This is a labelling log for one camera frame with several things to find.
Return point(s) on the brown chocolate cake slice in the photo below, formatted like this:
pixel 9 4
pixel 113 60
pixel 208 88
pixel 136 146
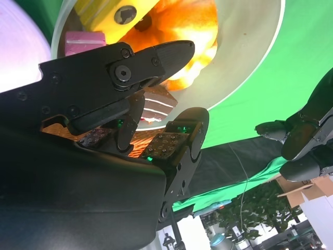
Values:
pixel 158 101

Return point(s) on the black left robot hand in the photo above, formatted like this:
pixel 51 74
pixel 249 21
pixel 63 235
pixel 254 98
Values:
pixel 312 130

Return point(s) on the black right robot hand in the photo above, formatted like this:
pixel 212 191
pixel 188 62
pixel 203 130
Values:
pixel 78 182

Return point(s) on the black backdrop cloth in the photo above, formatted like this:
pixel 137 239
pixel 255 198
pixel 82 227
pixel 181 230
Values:
pixel 221 161

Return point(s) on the brown cardboard box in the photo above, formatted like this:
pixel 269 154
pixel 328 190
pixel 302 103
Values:
pixel 307 192

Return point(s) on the orange wicker basket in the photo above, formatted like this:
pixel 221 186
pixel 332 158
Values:
pixel 56 129

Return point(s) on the white round plate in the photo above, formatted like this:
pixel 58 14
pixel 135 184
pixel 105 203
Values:
pixel 15 39

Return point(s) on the green leafy plants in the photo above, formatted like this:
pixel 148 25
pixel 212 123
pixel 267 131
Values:
pixel 260 205

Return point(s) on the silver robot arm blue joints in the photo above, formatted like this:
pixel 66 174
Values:
pixel 221 239

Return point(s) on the pale green bowl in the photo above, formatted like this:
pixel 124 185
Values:
pixel 247 52

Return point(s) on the orange striped bread roll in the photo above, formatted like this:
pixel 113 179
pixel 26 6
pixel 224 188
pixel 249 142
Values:
pixel 197 65

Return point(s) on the pink cake slice with cherry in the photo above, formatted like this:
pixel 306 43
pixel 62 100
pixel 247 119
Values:
pixel 83 39

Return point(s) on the yellow cake slice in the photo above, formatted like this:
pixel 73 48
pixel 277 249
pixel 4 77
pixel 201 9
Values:
pixel 99 23

